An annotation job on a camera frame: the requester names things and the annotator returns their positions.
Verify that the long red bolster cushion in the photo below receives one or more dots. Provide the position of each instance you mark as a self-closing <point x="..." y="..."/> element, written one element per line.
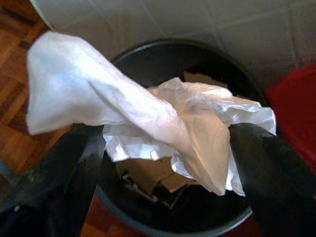
<point x="296" y="111"/>

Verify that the white tissue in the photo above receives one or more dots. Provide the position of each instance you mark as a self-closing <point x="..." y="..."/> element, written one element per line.
<point x="74" y="79"/>

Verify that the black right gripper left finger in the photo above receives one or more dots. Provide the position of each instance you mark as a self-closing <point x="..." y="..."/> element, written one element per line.
<point x="54" y="185"/>

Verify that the brown cardboard piece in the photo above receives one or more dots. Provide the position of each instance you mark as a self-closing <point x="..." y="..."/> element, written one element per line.
<point x="197" y="76"/>
<point x="148" y="172"/>

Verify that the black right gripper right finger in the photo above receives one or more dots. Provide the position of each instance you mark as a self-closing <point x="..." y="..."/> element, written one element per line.
<point x="276" y="185"/>

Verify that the round black trash bin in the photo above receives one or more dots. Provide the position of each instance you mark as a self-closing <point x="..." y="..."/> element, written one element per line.
<point x="160" y="56"/>

